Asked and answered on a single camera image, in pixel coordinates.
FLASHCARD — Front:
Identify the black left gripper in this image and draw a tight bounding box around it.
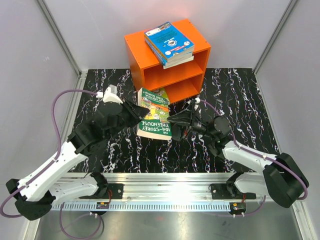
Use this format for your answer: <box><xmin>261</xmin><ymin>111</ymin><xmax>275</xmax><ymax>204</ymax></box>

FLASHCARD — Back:
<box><xmin>106</xmin><ymin>96</ymin><xmax>150</xmax><ymax>141</ymax></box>

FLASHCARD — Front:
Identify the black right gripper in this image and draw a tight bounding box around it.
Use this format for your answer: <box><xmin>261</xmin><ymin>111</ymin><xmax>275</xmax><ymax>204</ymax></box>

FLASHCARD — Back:
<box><xmin>161</xmin><ymin>102</ymin><xmax>217</xmax><ymax>142</ymax></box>

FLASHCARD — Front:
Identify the green 65-Storey Treehouse book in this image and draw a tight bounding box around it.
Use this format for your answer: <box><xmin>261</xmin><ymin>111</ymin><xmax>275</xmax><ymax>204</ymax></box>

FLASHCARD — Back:
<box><xmin>152</xmin><ymin>87</ymin><xmax>171</xmax><ymax>105</ymax></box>

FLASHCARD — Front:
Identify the dark green book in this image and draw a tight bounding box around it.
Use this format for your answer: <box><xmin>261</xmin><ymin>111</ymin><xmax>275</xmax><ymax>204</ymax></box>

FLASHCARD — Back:
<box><xmin>136</xmin><ymin>87</ymin><xmax>172</xmax><ymax>141</ymax></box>

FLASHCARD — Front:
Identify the blue 26-Storey Treehouse book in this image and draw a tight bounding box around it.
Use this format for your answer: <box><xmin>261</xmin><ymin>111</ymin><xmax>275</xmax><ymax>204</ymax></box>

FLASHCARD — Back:
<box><xmin>144</xmin><ymin>37</ymin><xmax>194</xmax><ymax>66</ymax></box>

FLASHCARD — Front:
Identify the blue back-cover book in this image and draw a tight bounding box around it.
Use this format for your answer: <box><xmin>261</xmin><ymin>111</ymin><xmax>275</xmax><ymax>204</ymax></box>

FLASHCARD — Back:
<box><xmin>144</xmin><ymin>21</ymin><xmax>195</xmax><ymax>62</ymax></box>

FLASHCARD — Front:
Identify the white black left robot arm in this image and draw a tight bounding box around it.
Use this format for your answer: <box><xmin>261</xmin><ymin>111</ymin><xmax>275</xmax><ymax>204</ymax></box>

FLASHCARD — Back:
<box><xmin>6</xmin><ymin>99</ymin><xmax>150</xmax><ymax>221</ymax></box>

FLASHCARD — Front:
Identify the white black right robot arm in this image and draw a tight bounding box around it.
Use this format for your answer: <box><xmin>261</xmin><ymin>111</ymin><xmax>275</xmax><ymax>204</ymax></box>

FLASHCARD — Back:
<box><xmin>167</xmin><ymin>101</ymin><xmax>309</xmax><ymax>208</ymax></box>

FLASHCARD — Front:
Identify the orange wooden shelf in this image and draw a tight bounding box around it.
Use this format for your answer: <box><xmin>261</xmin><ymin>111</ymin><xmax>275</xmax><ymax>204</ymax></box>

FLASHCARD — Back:
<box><xmin>124</xmin><ymin>19</ymin><xmax>211</xmax><ymax>103</ymax></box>

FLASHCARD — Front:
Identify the left small circuit board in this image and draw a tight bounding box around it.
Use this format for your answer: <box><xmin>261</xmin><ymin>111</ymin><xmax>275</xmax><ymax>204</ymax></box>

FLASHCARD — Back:
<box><xmin>96</xmin><ymin>202</ymin><xmax>110</xmax><ymax>210</ymax></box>

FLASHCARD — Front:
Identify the small circuit board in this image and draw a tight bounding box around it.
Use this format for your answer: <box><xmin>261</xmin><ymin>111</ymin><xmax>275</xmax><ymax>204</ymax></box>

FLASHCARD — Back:
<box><xmin>96</xmin><ymin>202</ymin><xmax>110</xmax><ymax>210</ymax></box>
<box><xmin>230</xmin><ymin>202</ymin><xmax>247</xmax><ymax>215</ymax></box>

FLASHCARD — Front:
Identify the right small circuit board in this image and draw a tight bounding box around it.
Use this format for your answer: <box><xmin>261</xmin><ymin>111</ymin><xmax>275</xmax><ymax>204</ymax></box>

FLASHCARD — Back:
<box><xmin>230</xmin><ymin>202</ymin><xmax>247</xmax><ymax>215</ymax></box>

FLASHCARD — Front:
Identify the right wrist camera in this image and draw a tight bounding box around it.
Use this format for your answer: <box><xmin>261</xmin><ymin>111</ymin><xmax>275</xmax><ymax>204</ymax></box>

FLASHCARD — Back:
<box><xmin>190</xmin><ymin>97</ymin><xmax>201</xmax><ymax>111</ymax></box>

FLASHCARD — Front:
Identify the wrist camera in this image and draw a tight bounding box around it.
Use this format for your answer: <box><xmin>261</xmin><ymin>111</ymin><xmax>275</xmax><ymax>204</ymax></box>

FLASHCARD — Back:
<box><xmin>96</xmin><ymin>84</ymin><xmax>123</xmax><ymax>104</ymax></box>
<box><xmin>190</xmin><ymin>97</ymin><xmax>201</xmax><ymax>111</ymax></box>

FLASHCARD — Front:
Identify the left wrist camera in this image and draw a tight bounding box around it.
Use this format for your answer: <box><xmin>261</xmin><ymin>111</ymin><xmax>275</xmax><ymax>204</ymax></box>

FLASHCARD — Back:
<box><xmin>96</xmin><ymin>84</ymin><xmax>123</xmax><ymax>104</ymax></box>

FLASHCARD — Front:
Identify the left aluminium frame post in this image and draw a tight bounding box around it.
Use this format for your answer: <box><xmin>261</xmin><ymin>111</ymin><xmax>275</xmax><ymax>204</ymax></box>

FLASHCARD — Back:
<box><xmin>36</xmin><ymin>0</ymin><xmax>87</xmax><ymax>78</ymax></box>

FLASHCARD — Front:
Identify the aluminium frame post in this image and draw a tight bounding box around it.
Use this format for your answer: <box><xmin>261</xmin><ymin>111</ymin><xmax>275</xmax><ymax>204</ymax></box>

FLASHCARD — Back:
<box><xmin>252</xmin><ymin>0</ymin><xmax>300</xmax><ymax>75</ymax></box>
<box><xmin>36</xmin><ymin>0</ymin><xmax>87</xmax><ymax>78</ymax></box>

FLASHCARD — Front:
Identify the aluminium front rail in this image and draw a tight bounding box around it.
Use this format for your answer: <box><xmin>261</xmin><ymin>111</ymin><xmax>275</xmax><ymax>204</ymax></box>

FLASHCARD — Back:
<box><xmin>57</xmin><ymin>172</ymin><xmax>270</xmax><ymax>202</ymax></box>

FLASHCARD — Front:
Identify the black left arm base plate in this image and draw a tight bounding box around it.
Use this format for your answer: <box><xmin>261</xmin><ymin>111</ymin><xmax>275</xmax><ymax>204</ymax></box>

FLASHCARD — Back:
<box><xmin>101</xmin><ymin>183</ymin><xmax>124</xmax><ymax>200</ymax></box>

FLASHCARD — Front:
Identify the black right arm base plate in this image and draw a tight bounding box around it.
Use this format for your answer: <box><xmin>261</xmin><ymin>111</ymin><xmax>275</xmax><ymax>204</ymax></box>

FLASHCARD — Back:
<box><xmin>209</xmin><ymin>183</ymin><xmax>257</xmax><ymax>200</ymax></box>

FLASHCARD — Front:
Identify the white slotted cable duct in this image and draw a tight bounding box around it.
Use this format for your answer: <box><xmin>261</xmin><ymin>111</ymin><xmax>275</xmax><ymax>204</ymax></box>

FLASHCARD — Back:
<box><xmin>52</xmin><ymin>200</ymin><xmax>231</xmax><ymax>212</ymax></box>

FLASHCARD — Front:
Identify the right aluminium frame post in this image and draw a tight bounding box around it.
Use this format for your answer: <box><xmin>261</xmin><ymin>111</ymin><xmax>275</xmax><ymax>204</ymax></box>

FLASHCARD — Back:
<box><xmin>252</xmin><ymin>0</ymin><xmax>300</xmax><ymax>75</ymax></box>

